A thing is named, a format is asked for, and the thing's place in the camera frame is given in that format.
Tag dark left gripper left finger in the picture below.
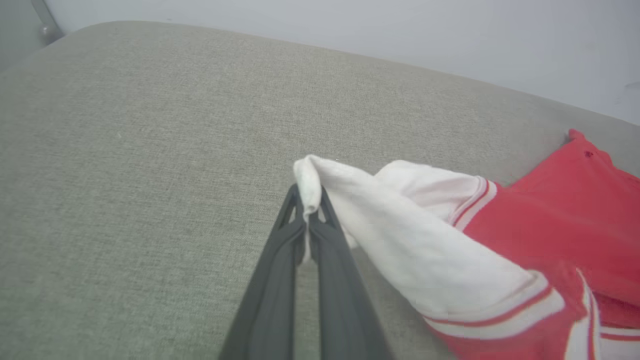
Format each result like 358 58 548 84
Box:
218 183 307 360

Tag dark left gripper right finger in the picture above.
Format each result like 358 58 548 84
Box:
308 186 394 360

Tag red and white garment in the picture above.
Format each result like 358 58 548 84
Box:
292 129 640 360

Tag grey wall pipe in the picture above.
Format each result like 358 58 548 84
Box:
31 0 65 44

